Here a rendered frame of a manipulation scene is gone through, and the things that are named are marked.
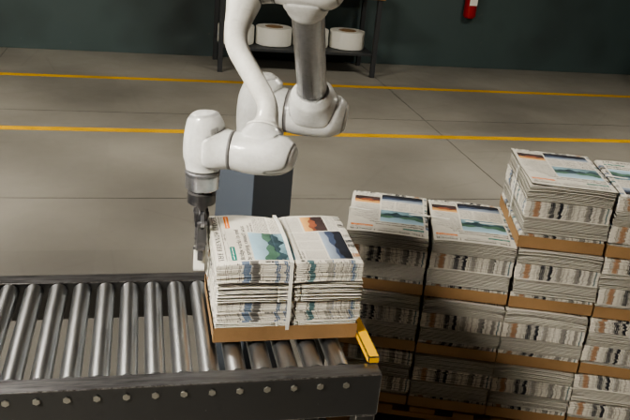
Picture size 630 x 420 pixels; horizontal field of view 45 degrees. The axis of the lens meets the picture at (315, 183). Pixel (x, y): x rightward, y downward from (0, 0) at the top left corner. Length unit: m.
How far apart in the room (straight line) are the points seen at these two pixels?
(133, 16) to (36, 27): 1.05
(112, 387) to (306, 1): 1.14
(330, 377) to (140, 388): 0.45
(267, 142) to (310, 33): 0.53
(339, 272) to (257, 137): 0.40
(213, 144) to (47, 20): 7.18
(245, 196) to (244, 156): 0.84
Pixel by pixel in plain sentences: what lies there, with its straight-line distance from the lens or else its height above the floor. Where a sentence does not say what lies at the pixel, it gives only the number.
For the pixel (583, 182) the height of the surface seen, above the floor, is 1.07.
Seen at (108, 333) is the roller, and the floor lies 0.79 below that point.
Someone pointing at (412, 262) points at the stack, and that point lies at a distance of 2.66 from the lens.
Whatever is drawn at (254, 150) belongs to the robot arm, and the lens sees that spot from 1.90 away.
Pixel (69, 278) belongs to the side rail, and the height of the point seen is 0.80.
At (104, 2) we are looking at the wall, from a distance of 8.95.
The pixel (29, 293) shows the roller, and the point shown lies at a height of 0.80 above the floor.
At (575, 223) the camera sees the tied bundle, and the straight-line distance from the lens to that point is 2.67.
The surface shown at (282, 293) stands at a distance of 1.94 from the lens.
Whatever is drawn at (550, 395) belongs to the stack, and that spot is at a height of 0.27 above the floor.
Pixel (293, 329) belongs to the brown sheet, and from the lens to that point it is 2.00.
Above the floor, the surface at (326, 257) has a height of 1.03.
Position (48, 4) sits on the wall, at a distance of 9.00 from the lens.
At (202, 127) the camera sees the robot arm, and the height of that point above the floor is 1.32.
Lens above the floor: 1.89
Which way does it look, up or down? 21 degrees down
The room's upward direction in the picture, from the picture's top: 5 degrees clockwise
